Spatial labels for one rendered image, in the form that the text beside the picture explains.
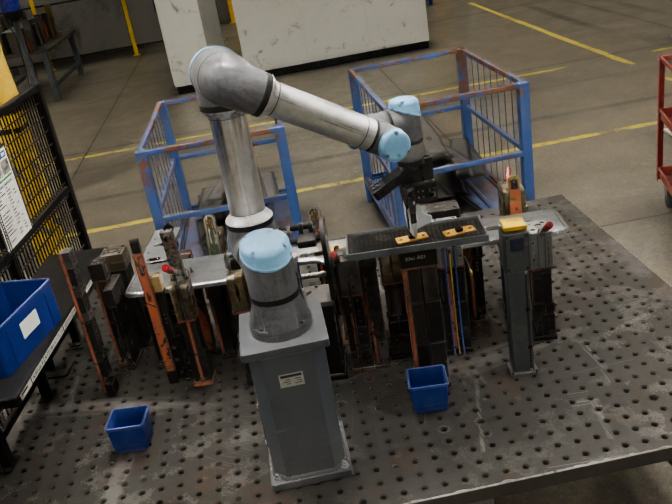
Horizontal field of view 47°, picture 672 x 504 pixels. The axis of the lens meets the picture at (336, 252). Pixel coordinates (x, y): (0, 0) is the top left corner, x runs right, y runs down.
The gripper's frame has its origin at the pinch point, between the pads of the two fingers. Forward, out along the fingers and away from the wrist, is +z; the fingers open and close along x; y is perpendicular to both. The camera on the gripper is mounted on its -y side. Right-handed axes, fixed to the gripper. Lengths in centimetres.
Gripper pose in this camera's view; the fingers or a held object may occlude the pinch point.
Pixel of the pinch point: (411, 231)
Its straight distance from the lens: 206.3
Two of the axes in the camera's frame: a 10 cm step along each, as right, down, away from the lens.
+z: 1.5, 9.0, 4.1
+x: -1.7, -3.9, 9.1
